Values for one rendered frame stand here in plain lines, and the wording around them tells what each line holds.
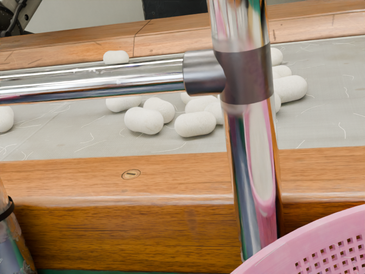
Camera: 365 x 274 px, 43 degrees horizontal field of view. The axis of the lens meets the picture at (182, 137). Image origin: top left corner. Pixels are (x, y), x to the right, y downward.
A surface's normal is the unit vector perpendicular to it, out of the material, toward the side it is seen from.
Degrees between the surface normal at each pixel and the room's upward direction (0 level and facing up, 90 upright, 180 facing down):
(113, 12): 90
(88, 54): 45
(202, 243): 90
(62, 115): 0
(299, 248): 75
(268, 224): 90
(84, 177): 0
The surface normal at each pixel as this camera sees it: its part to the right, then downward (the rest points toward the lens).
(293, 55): -0.16, -0.89
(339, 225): 0.28, 0.12
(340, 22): -0.25, -0.30
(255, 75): 0.26, 0.39
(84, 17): -0.21, 0.47
